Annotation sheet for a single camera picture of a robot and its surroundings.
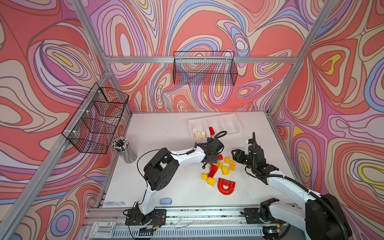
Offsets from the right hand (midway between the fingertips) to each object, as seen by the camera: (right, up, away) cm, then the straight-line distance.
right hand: (236, 155), depth 88 cm
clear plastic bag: (-65, -23, -11) cm, 70 cm away
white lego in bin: (-19, +13, +13) cm, 26 cm away
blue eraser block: (-41, -22, -11) cm, 47 cm away
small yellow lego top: (-5, -3, +3) cm, 7 cm away
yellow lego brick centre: (-7, -9, 0) cm, 11 cm away
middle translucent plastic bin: (-8, +20, +21) cm, 30 cm away
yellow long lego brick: (-2, -7, +2) cm, 7 cm away
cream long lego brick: (-25, +15, +19) cm, 35 cm away
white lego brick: (-21, +11, +14) cm, 28 cm away
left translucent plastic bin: (-22, +15, +20) cm, 34 cm away
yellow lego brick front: (-16, -14, -4) cm, 22 cm away
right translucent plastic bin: (+3, +19, +23) cm, 30 cm away
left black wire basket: (-78, +19, -10) cm, 81 cm away
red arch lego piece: (-8, -17, -6) cm, 19 cm away
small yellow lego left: (-19, -12, -2) cm, 23 cm away
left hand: (-13, -2, +4) cm, 13 cm away
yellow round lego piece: (-10, -6, +2) cm, 12 cm away
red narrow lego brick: (-14, -9, 0) cm, 16 cm away
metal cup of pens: (-65, +7, -8) cm, 66 cm away
